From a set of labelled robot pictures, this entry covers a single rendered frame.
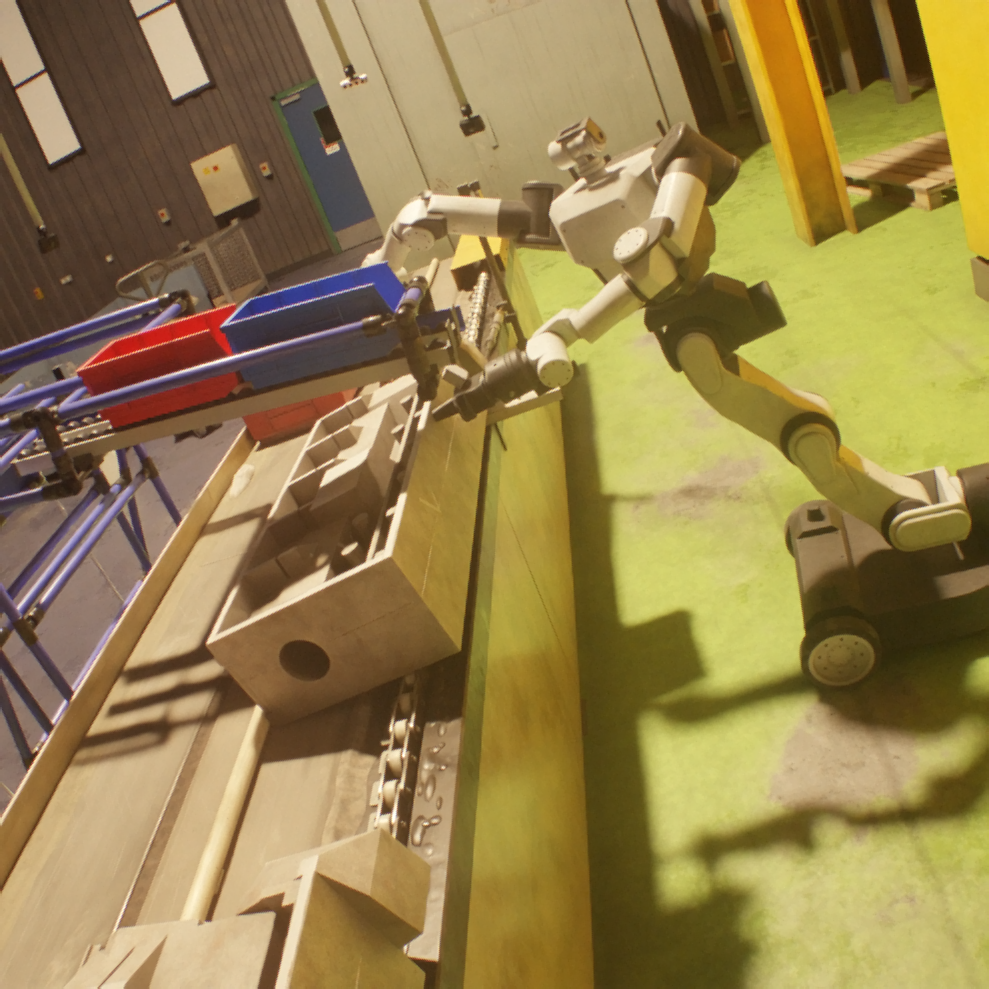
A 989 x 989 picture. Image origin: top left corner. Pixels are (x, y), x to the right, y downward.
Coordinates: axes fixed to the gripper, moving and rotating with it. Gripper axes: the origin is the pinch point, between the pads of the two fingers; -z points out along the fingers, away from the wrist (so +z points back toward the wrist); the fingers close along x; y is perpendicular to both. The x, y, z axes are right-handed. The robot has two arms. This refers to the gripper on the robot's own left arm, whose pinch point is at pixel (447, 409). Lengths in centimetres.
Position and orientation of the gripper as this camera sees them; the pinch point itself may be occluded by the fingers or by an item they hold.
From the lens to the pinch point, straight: 181.3
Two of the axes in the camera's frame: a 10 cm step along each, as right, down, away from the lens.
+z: 8.6, -4.3, -2.7
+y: -5.1, -7.8, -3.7
